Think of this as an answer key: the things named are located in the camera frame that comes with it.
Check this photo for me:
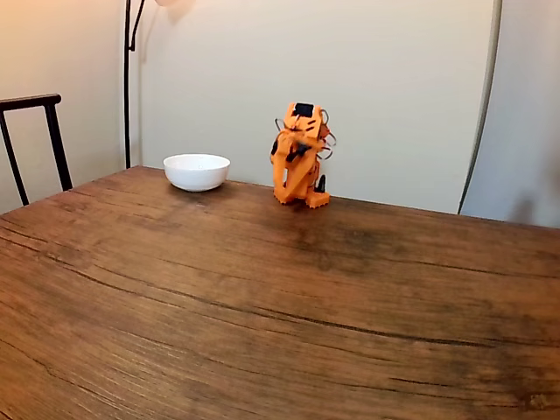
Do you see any white bowl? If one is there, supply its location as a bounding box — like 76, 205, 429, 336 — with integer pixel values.
163, 152, 232, 193

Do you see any black floor lamp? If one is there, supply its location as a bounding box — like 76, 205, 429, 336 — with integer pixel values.
122, 0, 196, 171

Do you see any black chair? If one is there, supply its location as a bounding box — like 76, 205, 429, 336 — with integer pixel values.
0, 93, 74, 207

